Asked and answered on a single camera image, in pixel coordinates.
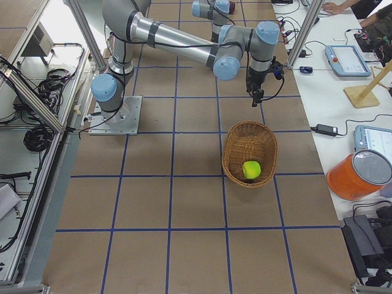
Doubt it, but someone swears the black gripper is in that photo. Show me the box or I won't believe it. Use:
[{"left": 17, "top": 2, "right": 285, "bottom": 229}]
[{"left": 246, "top": 69, "right": 268, "bottom": 107}]

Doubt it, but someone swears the green apple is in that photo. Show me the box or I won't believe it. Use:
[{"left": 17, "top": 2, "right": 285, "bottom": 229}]
[{"left": 242, "top": 160, "right": 262, "bottom": 179}]

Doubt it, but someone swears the dark purple apple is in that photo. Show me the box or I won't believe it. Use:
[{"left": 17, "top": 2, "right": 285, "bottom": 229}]
[{"left": 229, "top": 1, "right": 236, "bottom": 15}]

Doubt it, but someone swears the wicker basket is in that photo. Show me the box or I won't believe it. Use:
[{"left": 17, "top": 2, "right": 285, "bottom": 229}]
[{"left": 221, "top": 121, "right": 278, "bottom": 188}]

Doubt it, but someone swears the black power adapter right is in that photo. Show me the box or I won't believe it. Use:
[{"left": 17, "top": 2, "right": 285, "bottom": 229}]
[{"left": 311, "top": 124, "right": 338, "bottom": 137}]

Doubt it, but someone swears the teach pendant tablet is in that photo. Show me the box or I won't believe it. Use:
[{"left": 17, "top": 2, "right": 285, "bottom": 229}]
[{"left": 325, "top": 45, "right": 371, "bottom": 77}]

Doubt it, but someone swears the wooden stand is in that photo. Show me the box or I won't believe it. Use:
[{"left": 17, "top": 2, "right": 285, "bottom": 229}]
[{"left": 343, "top": 61, "right": 391, "bottom": 108}]

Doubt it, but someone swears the orange bucket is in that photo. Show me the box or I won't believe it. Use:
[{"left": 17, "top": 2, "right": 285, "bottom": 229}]
[{"left": 326, "top": 149, "right": 391, "bottom": 201}]

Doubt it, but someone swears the aluminium frame post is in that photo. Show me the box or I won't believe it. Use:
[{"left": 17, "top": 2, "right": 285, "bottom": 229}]
[{"left": 287, "top": 0, "right": 324, "bottom": 69}]

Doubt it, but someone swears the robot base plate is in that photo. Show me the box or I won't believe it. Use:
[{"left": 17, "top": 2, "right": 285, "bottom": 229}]
[{"left": 88, "top": 96, "right": 143, "bottom": 135}]

